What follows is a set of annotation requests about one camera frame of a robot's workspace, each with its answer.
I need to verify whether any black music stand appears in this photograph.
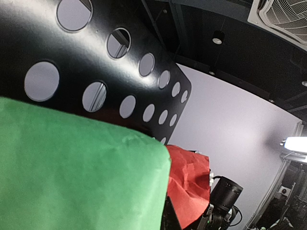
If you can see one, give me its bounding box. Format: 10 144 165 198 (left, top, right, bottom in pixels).
0 0 191 143

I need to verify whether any red sheet music paper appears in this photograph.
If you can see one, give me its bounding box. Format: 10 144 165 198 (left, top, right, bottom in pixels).
166 145 211 229

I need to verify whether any green cloth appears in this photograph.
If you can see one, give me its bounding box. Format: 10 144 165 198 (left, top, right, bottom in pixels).
0 97 171 230

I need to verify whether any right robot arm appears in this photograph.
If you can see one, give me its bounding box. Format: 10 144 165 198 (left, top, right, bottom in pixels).
196 176 243 230

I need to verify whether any bright ceiling light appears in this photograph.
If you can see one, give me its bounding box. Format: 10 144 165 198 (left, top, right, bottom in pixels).
280 137 307 153

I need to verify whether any ceiling air conditioner vent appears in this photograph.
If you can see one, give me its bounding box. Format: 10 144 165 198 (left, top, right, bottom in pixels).
248 0 307 50

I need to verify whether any right aluminium frame post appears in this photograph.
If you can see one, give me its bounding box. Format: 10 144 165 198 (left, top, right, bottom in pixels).
244 119 304 230

